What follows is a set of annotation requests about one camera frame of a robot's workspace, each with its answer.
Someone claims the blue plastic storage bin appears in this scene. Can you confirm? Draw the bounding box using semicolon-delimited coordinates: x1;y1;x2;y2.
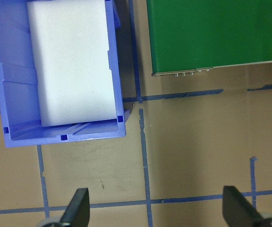
0;0;127;148

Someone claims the white foam sheet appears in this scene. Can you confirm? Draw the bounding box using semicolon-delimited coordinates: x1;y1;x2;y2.
26;0;117;128

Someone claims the green conveyor belt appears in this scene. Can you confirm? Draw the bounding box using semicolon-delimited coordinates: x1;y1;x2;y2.
146;0;272;78

